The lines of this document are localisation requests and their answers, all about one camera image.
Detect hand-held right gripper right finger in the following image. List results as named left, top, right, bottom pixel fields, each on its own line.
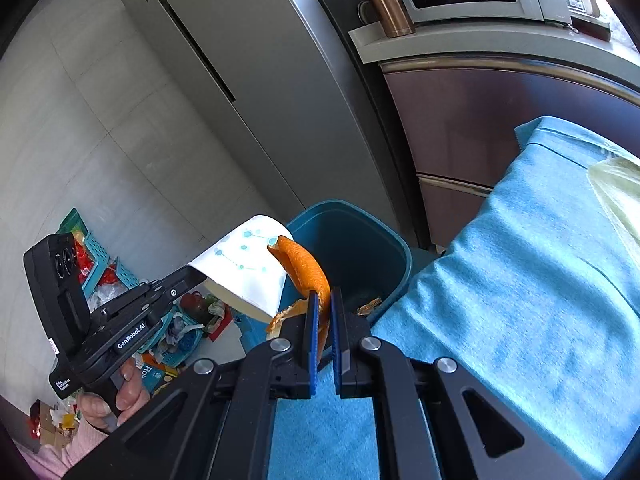
left=331, top=287, right=583, bottom=480

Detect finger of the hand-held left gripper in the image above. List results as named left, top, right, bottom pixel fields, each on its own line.
left=92, top=265, right=208, bottom=333

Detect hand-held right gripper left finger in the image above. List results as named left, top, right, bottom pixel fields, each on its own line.
left=62, top=291, right=322, bottom=480

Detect orange peel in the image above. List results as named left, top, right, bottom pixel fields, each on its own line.
left=265, top=235, right=332, bottom=361

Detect teal plastic bin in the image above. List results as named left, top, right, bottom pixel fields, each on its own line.
left=240, top=200, right=413, bottom=361

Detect person's left forearm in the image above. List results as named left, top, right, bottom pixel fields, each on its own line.
left=30, top=420, right=123, bottom=480

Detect person's left hand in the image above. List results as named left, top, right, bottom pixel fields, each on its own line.
left=75, top=357, right=151, bottom=436

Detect teal plastic basket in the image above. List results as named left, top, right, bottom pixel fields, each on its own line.
left=60, top=207, right=121, bottom=301
left=132, top=305, right=206, bottom=367

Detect teal printed packet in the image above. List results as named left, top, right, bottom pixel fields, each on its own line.
left=140, top=355, right=181, bottom=395

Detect pile of packaged goods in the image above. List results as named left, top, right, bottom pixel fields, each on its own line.
left=27, top=400, right=83, bottom=448

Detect blue floral tablecloth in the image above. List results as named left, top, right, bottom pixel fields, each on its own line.
left=267, top=116, right=640, bottom=480

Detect silver refrigerator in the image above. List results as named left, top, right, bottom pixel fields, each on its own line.
left=120, top=0, right=421, bottom=251

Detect kitchen counter with cabinets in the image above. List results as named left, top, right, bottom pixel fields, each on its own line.
left=348, top=10, right=640, bottom=253

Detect dark red container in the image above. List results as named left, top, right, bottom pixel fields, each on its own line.
left=570, top=12, right=613, bottom=42

